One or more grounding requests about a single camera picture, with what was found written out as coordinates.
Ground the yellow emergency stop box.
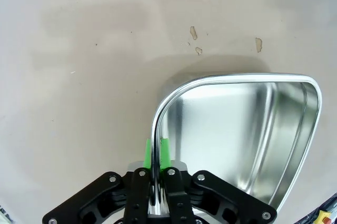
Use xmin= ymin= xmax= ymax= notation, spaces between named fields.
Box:
xmin=316 ymin=209 xmax=337 ymax=224

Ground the black left gripper left finger with green tip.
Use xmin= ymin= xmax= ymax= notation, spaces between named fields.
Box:
xmin=42 ymin=138 xmax=154 ymax=224

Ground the black left gripper right finger with green tip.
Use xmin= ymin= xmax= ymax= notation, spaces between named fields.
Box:
xmin=160 ymin=137 xmax=277 ymax=224

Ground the rectangular stainless steel container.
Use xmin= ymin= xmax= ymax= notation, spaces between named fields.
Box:
xmin=150 ymin=73 xmax=323 ymax=217

